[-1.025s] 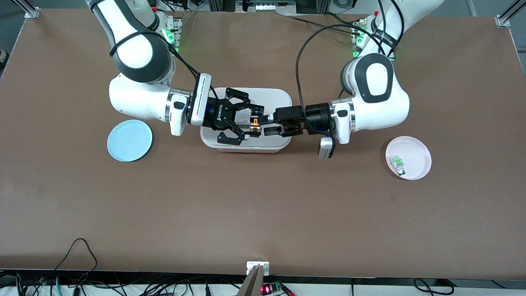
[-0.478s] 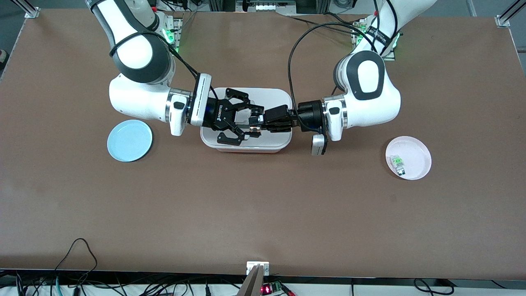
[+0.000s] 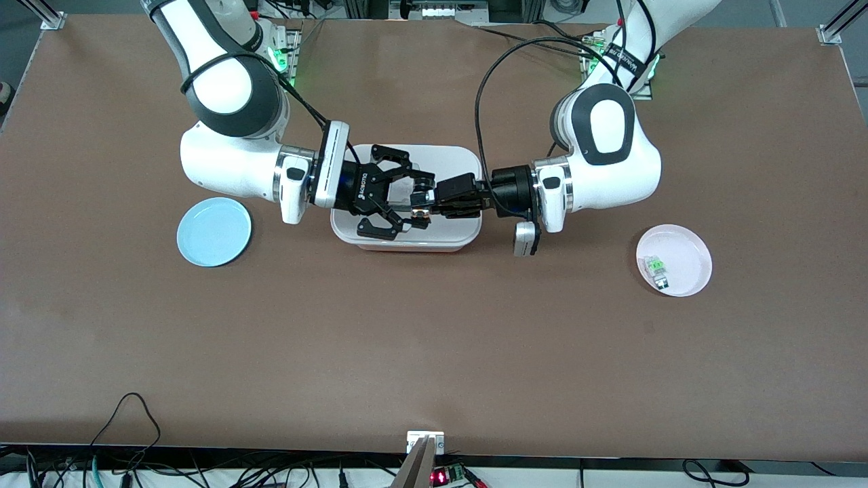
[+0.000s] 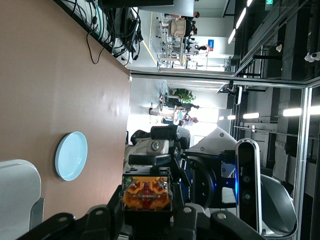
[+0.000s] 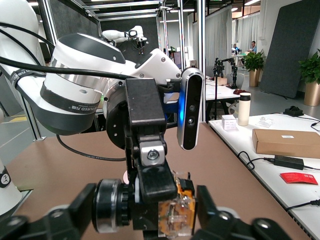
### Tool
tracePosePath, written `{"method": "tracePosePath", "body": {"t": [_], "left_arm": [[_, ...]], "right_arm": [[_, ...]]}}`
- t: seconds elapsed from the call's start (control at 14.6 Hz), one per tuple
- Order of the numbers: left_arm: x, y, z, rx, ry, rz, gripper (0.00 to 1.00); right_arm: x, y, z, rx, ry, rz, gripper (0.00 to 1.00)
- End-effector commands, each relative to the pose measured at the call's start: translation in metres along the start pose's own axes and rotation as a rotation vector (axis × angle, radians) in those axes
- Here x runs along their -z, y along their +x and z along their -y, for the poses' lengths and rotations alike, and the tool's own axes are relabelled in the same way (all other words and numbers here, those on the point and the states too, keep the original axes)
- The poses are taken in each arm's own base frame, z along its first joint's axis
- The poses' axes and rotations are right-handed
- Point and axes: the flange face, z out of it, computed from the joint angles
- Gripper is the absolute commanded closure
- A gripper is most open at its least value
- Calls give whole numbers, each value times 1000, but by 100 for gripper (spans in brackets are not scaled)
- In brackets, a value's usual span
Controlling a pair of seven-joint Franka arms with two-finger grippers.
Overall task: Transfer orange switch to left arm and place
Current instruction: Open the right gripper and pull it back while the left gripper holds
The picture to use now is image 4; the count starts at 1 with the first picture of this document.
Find light blue round plate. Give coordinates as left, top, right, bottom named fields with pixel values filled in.
left=54, top=131, right=89, bottom=182

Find green potted plant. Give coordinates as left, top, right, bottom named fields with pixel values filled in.
left=173, top=87, right=197, bottom=104

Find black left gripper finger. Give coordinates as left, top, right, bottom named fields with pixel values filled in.
left=14, top=184, right=125, bottom=240

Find aluminium profile frame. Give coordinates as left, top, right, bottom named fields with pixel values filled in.
left=129, top=70, right=320, bottom=240

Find person in light shirt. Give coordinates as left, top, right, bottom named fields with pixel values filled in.
left=178, top=116, right=200, bottom=127

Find orange switch with black knob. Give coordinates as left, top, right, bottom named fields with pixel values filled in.
left=121, top=167, right=174, bottom=219

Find dark monitor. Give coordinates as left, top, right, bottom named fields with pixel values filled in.
left=98, top=0, right=175, bottom=9

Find teal cable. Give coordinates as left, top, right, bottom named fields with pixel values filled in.
left=96, top=0, right=105, bottom=39

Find white lidded box grey latches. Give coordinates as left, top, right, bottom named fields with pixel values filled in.
left=0, top=159, right=46, bottom=240

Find beige office chair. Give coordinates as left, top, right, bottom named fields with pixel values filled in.
left=169, top=19, right=188, bottom=38

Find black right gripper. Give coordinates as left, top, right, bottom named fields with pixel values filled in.
left=124, top=125, right=262, bottom=240

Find black looped cable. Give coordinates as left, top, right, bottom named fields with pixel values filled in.
left=86, top=31, right=105, bottom=65

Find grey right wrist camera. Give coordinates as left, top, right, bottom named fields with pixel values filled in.
left=234, top=138, right=264, bottom=237

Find white security camera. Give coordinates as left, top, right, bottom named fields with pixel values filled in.
left=303, top=51, right=320, bottom=63

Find seated person in black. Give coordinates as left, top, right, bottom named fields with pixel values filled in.
left=186, top=10, right=201, bottom=36

